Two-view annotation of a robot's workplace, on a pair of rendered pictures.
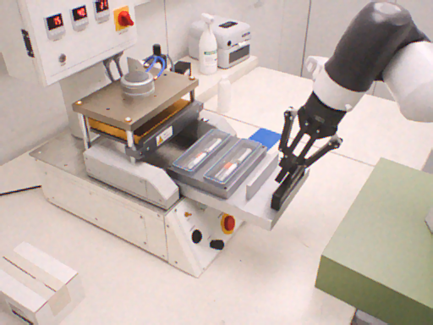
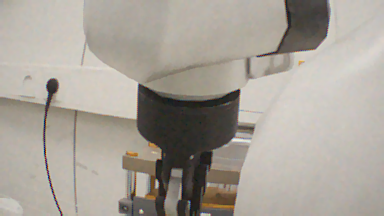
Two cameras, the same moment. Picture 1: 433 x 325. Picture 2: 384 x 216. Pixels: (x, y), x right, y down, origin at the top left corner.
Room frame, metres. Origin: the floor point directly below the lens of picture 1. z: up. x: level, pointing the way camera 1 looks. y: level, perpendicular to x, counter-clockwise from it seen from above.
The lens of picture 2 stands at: (0.46, -0.76, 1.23)
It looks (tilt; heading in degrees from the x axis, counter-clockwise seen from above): 3 degrees down; 67
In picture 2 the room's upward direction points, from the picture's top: 7 degrees clockwise
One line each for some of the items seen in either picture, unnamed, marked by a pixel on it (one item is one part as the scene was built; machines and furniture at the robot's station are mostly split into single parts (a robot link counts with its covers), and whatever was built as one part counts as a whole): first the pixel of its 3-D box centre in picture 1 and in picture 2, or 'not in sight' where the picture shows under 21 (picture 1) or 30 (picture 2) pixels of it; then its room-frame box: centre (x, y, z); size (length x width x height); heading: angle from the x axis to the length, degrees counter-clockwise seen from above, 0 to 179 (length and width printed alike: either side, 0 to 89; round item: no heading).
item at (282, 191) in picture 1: (289, 183); not in sight; (0.72, -0.16, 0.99); 0.15 x 0.02 x 0.04; 149
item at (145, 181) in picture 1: (129, 175); not in sight; (0.79, 0.21, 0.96); 0.25 x 0.05 x 0.07; 59
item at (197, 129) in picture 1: (196, 124); not in sight; (1.02, 0.06, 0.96); 0.26 x 0.05 x 0.07; 59
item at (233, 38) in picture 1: (220, 41); not in sight; (1.92, -0.02, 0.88); 0.25 x 0.20 x 0.17; 50
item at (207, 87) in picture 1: (180, 85); not in sight; (1.67, 0.16, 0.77); 0.84 x 0.30 x 0.04; 146
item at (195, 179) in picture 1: (217, 160); not in sight; (0.82, 0.00, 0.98); 0.20 x 0.17 x 0.03; 149
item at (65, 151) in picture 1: (136, 147); not in sight; (0.96, 0.22, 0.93); 0.46 x 0.35 x 0.01; 59
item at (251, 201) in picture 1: (235, 170); not in sight; (0.80, -0.04, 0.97); 0.30 x 0.22 x 0.08; 59
